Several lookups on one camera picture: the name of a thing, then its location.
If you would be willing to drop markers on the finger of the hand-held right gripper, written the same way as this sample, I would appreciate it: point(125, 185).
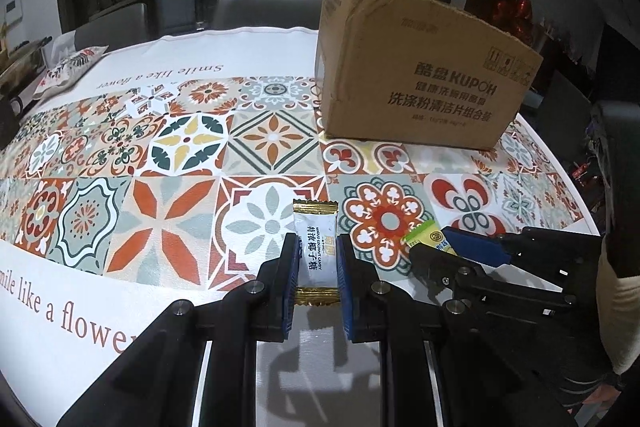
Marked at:
point(435, 267)
point(480, 249)

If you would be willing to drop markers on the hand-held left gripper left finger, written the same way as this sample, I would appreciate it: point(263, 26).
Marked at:
point(291, 287)

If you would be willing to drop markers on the person's right forearm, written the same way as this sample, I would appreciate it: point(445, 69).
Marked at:
point(622, 307)

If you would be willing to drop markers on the green candy packet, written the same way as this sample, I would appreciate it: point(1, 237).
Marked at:
point(425, 234)

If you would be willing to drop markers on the brown cardboard box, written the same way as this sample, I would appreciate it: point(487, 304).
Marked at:
point(425, 72)

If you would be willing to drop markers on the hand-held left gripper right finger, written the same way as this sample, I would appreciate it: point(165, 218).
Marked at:
point(347, 292)

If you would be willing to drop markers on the white and gold candy packet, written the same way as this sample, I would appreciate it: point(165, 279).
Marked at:
point(315, 252)

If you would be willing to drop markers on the grey chair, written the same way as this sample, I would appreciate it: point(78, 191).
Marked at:
point(265, 7)
point(115, 27)

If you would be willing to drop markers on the red ribbon decoration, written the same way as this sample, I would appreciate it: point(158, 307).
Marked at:
point(515, 17)

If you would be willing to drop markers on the leaf-print cushion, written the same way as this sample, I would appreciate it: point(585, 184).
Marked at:
point(70, 67)

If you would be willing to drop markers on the colourful clutter pile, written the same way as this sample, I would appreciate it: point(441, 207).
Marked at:
point(584, 169)

